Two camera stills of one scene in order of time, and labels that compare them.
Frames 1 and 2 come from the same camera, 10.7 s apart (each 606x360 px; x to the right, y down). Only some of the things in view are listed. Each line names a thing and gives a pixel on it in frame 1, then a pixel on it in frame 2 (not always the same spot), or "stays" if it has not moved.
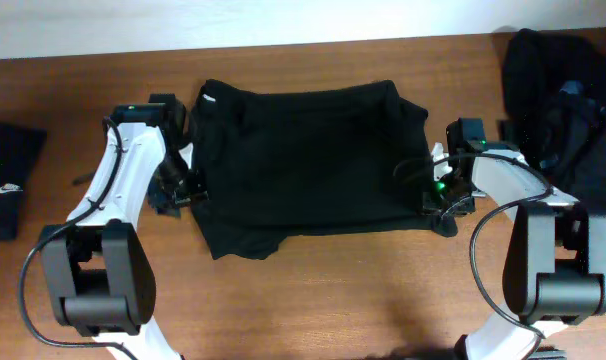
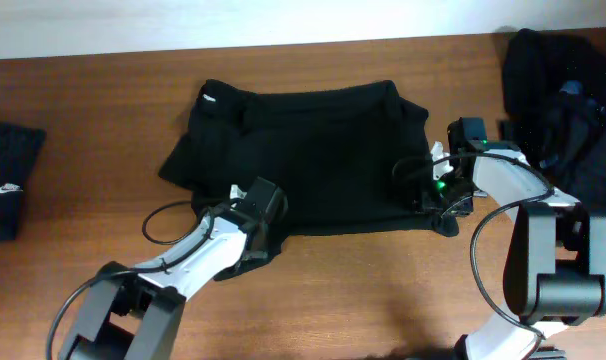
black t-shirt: [348, 159] stays
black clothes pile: [565, 96] stays
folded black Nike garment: [9, 151] stays
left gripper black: [172, 195] → [256, 253]
